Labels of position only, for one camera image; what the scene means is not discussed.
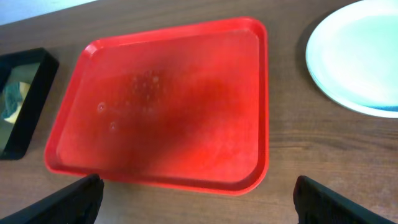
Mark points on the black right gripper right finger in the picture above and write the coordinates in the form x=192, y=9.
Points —
x=317, y=204

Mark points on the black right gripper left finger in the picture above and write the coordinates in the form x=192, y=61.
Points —
x=77, y=203

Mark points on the yellow green sponge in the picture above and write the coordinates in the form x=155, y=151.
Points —
x=14, y=97

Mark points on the cream white plate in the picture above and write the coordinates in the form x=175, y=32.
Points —
x=352, y=56

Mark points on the light blue plate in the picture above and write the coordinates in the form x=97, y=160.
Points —
x=392, y=109

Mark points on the black water tray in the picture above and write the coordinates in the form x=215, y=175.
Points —
x=37, y=68

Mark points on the red plastic tray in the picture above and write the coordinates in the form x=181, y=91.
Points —
x=183, y=107

